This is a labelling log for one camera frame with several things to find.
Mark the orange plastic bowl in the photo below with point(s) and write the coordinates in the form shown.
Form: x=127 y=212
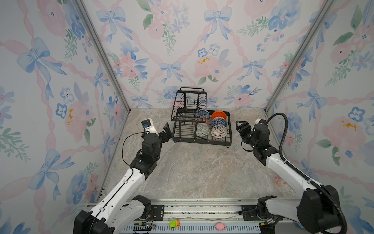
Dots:
x=218 y=114

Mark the white lattice bowl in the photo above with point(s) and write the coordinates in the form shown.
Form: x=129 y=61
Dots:
x=219 y=131

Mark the pink lidded cup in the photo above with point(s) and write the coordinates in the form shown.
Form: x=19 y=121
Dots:
x=280 y=182

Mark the dark blue patterned bowl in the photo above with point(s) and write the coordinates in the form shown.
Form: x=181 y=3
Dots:
x=218 y=121

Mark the pink round toy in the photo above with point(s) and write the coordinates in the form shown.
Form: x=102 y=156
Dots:
x=220 y=226

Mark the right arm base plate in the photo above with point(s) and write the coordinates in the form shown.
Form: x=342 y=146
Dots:
x=254 y=212

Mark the green orange small toy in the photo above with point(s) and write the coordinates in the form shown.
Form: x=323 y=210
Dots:
x=174 y=223

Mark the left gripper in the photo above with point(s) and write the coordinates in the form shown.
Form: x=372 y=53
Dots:
x=169 y=135

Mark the blue floral bowl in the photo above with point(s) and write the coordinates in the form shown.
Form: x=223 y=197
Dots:
x=202 y=113

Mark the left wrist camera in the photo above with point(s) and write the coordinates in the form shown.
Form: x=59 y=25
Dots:
x=148 y=126

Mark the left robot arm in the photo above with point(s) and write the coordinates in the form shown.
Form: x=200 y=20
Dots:
x=111 y=215

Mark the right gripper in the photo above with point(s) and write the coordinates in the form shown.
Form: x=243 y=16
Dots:
x=243 y=130

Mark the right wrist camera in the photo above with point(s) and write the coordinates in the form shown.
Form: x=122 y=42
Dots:
x=261 y=121

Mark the green patterned bowl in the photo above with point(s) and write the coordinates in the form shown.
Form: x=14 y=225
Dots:
x=202 y=130

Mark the black wire dish rack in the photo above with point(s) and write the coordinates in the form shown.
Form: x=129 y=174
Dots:
x=195 y=123

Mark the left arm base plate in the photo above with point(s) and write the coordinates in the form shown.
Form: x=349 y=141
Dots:
x=153 y=213

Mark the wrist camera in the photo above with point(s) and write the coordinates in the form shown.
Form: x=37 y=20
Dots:
x=148 y=126
x=261 y=121

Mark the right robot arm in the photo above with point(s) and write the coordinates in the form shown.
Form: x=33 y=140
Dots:
x=318 y=210

